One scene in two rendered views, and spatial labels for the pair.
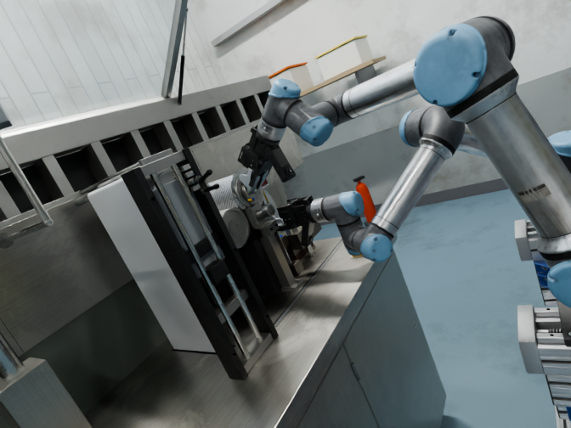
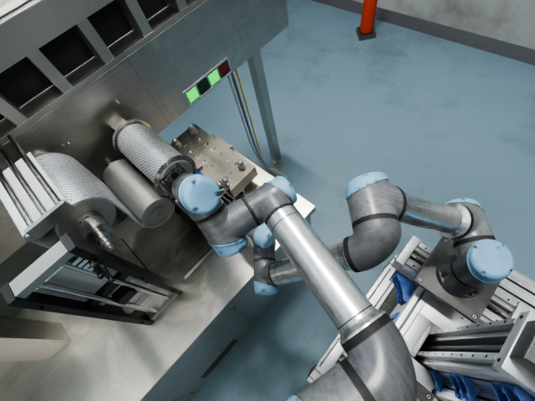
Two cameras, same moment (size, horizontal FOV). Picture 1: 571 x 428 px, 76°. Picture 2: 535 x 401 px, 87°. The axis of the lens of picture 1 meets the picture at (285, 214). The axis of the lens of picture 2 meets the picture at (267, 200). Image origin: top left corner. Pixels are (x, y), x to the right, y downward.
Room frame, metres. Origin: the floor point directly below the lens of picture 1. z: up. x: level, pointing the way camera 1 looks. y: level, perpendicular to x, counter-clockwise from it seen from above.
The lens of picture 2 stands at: (0.73, -0.36, 1.93)
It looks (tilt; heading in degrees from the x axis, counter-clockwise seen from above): 61 degrees down; 22
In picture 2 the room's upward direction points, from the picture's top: 19 degrees counter-clockwise
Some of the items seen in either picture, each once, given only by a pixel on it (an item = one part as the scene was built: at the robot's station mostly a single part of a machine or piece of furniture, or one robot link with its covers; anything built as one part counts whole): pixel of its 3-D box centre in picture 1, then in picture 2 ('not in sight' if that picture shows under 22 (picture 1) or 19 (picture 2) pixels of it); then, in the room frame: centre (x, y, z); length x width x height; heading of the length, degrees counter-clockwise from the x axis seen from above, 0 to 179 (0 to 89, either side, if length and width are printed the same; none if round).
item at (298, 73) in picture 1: (285, 86); not in sight; (3.88, -0.51, 1.70); 0.48 x 0.40 x 0.27; 53
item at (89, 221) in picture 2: not in sight; (94, 227); (0.96, 0.22, 1.34); 0.06 x 0.06 x 0.06; 52
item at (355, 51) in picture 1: (345, 59); not in sight; (3.47, -1.06, 1.68); 0.42 x 0.35 x 0.23; 53
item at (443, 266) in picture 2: not in sight; (465, 273); (1.00, -0.86, 0.87); 0.15 x 0.15 x 0.10
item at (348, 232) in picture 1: (356, 236); (263, 244); (1.03, -0.17, 1.01); 0.11 x 0.08 x 0.11; 7
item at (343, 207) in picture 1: (343, 206); (259, 230); (1.05, -0.17, 1.11); 0.11 x 0.08 x 0.09; 52
